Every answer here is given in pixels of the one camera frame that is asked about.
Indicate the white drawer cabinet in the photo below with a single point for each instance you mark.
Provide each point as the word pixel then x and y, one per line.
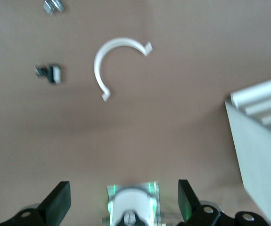
pixel 255 153

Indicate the small electrical contact block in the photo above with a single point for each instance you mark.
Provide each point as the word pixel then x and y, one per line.
pixel 51 6

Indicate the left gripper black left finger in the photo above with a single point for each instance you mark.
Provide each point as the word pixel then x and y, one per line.
pixel 55 204

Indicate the black white switch block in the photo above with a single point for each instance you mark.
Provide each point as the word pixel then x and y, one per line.
pixel 54 73

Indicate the white curved plastic strip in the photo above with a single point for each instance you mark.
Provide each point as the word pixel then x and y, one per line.
pixel 98 67

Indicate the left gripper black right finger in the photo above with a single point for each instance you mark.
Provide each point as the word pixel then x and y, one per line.
pixel 187 200

